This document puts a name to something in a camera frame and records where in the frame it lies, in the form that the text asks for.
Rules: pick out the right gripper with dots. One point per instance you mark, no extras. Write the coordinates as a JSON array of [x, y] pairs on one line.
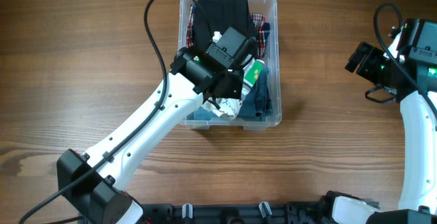
[[364, 70]]

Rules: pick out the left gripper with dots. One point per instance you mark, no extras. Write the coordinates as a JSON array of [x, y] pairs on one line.
[[237, 91]]

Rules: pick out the white printed t-shirt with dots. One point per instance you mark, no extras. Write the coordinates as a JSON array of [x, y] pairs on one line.
[[251, 73]]

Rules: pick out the blue denim jeans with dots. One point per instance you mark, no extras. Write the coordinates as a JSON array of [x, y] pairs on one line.
[[255, 106]]

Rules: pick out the red blue plaid cloth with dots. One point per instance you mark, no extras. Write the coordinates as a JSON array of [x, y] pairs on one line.
[[262, 28]]

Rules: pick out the black garment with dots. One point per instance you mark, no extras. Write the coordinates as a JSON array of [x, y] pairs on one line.
[[221, 14]]

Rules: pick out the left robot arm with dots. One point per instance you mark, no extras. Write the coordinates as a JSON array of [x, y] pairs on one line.
[[94, 182]]

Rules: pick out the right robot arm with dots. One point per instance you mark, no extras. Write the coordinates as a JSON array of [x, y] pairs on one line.
[[417, 204]]

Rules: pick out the clear plastic storage container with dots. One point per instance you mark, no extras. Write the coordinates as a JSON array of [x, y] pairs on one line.
[[268, 8]]

